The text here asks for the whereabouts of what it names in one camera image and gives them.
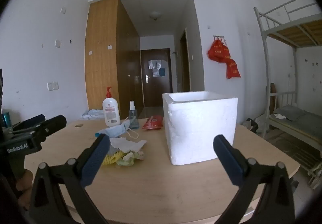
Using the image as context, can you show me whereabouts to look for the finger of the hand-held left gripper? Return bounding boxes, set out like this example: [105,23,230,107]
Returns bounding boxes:
[12,114,46,132]
[33,115,67,140]

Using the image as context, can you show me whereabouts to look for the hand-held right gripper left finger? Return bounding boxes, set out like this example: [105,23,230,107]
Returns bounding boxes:
[29,133,111,224]

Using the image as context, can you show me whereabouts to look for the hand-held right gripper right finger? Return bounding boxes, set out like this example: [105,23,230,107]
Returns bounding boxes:
[213,134,296,224]

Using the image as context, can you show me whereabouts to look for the yellow foam net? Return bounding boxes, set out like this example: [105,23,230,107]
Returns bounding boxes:
[102,151,125,165]

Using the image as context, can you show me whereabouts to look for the floral tissue pack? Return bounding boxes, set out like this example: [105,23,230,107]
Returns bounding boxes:
[116,150,146,167]

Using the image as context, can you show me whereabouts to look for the blue face mask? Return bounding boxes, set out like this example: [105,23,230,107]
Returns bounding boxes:
[95,120,139,140]

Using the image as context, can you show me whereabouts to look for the white tissue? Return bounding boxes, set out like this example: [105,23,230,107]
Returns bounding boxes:
[110,137,147,154]

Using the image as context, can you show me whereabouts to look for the white foam box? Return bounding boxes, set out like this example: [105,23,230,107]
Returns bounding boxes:
[162,91,238,165]

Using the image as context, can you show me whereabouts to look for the teal bottle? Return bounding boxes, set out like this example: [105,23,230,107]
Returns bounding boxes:
[2,112,12,129]

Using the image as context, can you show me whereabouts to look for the black bag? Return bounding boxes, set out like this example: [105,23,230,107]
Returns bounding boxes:
[245,118,259,134]

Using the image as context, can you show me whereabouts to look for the white lotion pump bottle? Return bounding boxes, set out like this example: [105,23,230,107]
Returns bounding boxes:
[102,87,121,127]

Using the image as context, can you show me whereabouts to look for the clear blue spray bottle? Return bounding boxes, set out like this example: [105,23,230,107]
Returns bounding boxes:
[128,100,139,129]

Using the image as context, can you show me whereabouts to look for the red wet wipes packet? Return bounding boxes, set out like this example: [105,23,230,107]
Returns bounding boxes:
[142,115,164,130]

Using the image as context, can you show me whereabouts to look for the brown wooden board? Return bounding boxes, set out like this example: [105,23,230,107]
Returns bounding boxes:
[270,83,277,114]

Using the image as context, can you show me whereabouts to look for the wooden wardrobe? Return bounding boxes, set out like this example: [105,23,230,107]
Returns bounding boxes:
[84,0,144,120]

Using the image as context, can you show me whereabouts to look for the grey mattress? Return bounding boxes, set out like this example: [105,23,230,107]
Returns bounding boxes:
[273,106,322,145]

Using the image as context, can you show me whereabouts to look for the dark brown door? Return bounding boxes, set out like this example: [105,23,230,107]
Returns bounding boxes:
[140,48,173,108]

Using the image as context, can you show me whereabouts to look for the red plastic bag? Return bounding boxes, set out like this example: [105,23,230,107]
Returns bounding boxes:
[226,59,241,79]
[207,38,230,62]

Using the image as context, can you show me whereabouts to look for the white metal bunk bed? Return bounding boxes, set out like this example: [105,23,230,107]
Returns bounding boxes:
[254,0,322,189]

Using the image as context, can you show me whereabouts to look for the brown side door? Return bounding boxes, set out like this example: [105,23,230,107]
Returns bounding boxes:
[179,28,191,92]

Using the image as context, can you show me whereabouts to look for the grey paper notices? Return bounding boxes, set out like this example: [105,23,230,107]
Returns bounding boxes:
[148,59,163,77]

